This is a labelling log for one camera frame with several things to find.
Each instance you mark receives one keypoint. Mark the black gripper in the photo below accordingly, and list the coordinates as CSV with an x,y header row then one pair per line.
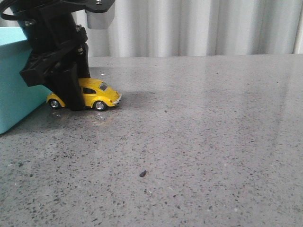
x,y
59,51

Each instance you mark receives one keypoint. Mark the yellow toy beetle car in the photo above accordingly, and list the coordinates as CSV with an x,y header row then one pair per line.
x,y
96,95

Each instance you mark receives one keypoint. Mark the light blue storage box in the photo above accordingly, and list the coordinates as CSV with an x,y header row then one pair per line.
x,y
17,100

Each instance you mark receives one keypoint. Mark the grey pleated curtain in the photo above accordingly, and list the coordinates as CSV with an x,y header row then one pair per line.
x,y
161,28

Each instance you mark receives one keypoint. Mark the small black debris piece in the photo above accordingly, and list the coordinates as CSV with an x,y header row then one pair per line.
x,y
143,173

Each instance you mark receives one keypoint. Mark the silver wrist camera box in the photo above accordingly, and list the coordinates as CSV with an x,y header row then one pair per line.
x,y
100,13

